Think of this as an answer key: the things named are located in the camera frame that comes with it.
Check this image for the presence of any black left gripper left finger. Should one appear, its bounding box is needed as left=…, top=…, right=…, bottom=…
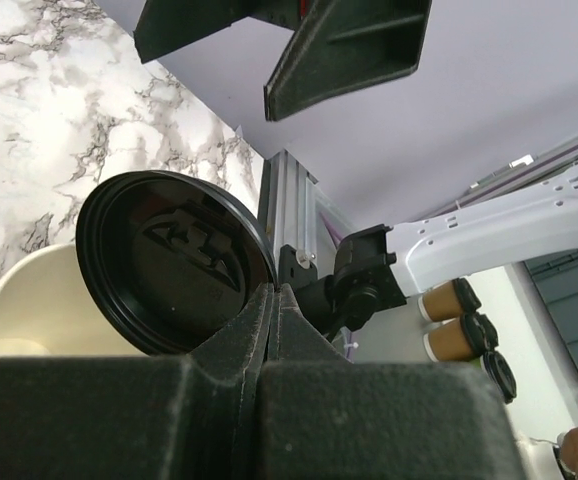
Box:
left=0, top=285, right=275, bottom=479

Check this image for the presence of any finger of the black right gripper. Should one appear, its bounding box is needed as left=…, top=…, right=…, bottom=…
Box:
left=264, top=0, right=432, bottom=121
left=133, top=0, right=277, bottom=64

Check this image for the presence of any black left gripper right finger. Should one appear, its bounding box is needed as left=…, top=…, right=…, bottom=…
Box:
left=254, top=286, right=521, bottom=479

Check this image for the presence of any green paper coffee cup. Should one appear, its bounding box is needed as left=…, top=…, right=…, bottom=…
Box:
left=0, top=244, right=141, bottom=357

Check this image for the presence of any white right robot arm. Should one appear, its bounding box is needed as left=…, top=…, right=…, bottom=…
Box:
left=134, top=1, right=578, bottom=333

